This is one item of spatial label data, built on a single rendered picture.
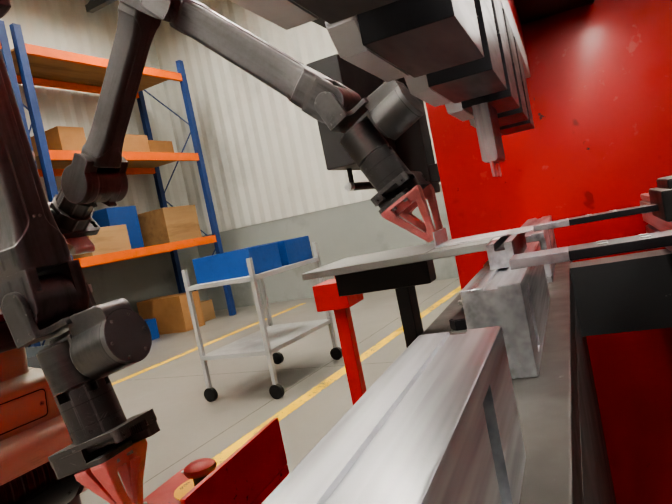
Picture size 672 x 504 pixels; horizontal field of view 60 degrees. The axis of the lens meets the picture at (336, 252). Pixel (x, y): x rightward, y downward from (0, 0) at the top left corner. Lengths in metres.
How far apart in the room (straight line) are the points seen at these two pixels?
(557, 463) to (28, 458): 0.94
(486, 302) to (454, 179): 1.13
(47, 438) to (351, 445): 0.99
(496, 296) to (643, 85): 1.17
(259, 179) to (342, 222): 1.59
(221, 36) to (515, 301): 0.66
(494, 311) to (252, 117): 8.93
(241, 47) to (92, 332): 0.55
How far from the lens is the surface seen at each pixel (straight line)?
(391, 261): 0.78
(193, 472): 0.76
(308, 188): 8.89
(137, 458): 0.71
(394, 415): 0.29
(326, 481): 0.23
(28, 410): 1.23
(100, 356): 0.62
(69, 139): 7.95
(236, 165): 9.62
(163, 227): 8.66
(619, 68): 1.71
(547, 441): 0.47
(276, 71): 0.96
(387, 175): 0.85
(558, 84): 1.70
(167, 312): 8.54
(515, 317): 0.60
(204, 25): 1.06
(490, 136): 0.79
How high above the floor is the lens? 1.06
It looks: 3 degrees down
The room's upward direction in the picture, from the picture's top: 11 degrees counter-clockwise
